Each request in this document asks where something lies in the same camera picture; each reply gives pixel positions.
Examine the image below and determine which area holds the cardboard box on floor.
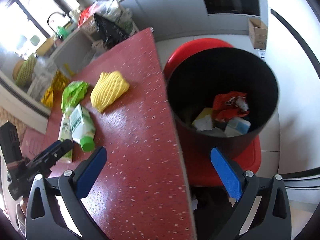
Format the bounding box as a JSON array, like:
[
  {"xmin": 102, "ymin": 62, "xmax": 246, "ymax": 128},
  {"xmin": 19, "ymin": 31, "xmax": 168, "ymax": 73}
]
[{"xmin": 248, "ymin": 18, "xmax": 268, "ymax": 50}]

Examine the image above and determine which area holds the white paper towel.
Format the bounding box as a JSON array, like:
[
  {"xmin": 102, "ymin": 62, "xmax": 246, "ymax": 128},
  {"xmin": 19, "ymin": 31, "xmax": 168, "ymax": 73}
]
[{"xmin": 192, "ymin": 115, "xmax": 226, "ymax": 138}]

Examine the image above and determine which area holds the green woven basket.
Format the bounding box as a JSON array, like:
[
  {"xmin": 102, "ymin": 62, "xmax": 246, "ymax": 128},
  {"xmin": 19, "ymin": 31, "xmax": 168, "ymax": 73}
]
[{"xmin": 14, "ymin": 54, "xmax": 37, "ymax": 88}]

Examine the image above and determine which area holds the white refrigerator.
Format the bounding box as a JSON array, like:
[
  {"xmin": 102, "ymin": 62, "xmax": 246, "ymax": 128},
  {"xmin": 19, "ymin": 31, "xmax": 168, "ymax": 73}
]
[{"xmin": 260, "ymin": 0, "xmax": 320, "ymax": 203}]

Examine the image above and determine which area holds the person's left hand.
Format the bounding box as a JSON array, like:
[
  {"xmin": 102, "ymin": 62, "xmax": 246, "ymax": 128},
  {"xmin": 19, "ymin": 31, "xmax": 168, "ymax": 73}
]
[{"xmin": 16, "ymin": 197, "xmax": 29, "ymax": 231}]

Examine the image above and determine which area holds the white bottle green cap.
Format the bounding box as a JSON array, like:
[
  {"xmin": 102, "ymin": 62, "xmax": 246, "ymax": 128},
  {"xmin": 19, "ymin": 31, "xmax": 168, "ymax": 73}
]
[{"xmin": 69, "ymin": 104, "xmax": 96, "ymax": 152}]

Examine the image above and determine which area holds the coconut water bottle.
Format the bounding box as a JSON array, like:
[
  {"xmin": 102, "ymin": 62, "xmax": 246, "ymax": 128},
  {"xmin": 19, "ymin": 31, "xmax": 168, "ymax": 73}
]
[{"xmin": 58, "ymin": 107, "xmax": 74, "ymax": 164}]

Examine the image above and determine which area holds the black trash bin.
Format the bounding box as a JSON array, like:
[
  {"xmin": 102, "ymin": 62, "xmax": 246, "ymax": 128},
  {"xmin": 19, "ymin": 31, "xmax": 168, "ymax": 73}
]
[{"xmin": 167, "ymin": 47, "xmax": 279, "ymax": 157}]

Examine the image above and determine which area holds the red Hello Kitty snack bag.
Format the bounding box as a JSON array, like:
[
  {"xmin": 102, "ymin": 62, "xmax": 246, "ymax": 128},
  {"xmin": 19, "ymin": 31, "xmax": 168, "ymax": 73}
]
[{"xmin": 212, "ymin": 91, "xmax": 249, "ymax": 123}]

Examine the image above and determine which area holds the gold foil bag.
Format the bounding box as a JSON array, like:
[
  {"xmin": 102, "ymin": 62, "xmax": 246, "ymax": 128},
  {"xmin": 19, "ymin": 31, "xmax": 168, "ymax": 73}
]
[{"xmin": 41, "ymin": 70, "xmax": 70, "ymax": 108}]

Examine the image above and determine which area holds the clear plastic bag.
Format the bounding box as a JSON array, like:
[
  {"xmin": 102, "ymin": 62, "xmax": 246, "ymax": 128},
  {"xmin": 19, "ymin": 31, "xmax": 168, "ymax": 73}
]
[{"xmin": 27, "ymin": 57, "xmax": 58, "ymax": 102}]

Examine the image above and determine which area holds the black plastic bag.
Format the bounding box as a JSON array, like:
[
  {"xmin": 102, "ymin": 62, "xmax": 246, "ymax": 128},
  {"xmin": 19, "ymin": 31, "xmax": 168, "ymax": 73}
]
[{"xmin": 93, "ymin": 13, "xmax": 130, "ymax": 49}]

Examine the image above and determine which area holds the blue plasters box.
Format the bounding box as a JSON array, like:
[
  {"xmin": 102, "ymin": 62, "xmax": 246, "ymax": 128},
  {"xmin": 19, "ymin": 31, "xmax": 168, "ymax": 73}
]
[{"xmin": 224, "ymin": 117, "xmax": 251, "ymax": 137}]

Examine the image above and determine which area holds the yellow ridged sponge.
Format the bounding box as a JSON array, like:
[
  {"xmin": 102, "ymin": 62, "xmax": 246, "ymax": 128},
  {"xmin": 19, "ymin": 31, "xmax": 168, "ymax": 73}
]
[{"xmin": 90, "ymin": 71, "xmax": 130, "ymax": 113}]

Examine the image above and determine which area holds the green snack bag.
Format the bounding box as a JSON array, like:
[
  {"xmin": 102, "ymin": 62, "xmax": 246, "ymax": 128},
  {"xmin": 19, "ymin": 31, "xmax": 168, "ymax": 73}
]
[{"xmin": 61, "ymin": 81, "xmax": 89, "ymax": 113}]

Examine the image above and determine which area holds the black kitchen faucet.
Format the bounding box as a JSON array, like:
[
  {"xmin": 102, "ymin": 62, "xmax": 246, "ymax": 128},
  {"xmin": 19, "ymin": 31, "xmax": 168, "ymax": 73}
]
[{"xmin": 47, "ymin": 12, "xmax": 75, "ymax": 36}]

